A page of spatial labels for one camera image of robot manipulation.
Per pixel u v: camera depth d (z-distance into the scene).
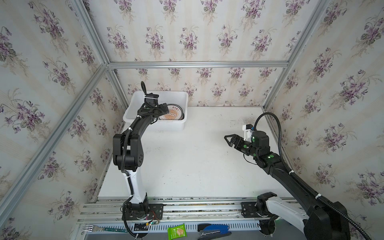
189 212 0.75
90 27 0.77
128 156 0.52
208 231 0.66
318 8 0.73
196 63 1.01
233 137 0.71
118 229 0.69
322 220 0.38
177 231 0.67
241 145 0.70
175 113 1.08
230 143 0.72
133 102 1.05
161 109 0.88
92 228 0.69
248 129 0.73
